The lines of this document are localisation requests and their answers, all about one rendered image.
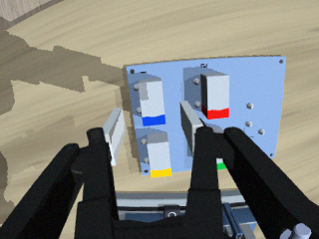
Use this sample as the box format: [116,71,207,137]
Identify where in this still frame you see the grey block with green end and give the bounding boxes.
[213,126,226,170]

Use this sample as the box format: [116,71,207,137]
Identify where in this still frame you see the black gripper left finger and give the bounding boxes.
[0,108,126,239]

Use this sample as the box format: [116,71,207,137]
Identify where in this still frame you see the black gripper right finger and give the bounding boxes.
[179,101,319,239]

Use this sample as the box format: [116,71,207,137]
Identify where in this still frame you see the light grey block with red end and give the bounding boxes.
[200,73,229,120]

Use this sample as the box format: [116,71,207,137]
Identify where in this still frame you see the grey block with yellow end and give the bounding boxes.
[147,132,171,177]

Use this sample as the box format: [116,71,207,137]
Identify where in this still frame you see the grey block with blue end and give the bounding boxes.
[138,78,165,126]

